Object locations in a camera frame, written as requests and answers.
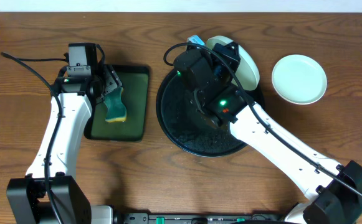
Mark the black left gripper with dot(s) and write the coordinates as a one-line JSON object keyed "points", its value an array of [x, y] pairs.
{"points": [[111, 82]]}

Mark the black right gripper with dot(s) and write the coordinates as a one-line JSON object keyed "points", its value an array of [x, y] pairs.
{"points": [[227, 53]]}

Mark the mint green plate front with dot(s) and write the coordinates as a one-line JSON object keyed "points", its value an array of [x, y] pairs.
{"points": [[247, 72]]}

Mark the mint green plate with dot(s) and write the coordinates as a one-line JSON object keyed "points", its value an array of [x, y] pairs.
{"points": [[247, 72], [299, 79]]}

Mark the green and yellow sponge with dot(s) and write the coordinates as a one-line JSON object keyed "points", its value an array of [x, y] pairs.
{"points": [[116, 110]]}

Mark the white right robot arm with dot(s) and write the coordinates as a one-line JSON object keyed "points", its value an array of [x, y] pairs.
{"points": [[333, 191]]}

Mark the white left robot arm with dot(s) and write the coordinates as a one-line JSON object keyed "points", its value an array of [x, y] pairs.
{"points": [[48, 193]]}

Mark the black rectangular water tray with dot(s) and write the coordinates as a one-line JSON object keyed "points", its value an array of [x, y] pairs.
{"points": [[135, 80]]}

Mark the round black serving tray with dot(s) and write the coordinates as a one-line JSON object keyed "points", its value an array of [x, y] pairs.
{"points": [[185, 126]]}

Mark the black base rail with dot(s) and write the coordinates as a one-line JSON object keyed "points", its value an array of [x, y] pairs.
{"points": [[180, 217]]}

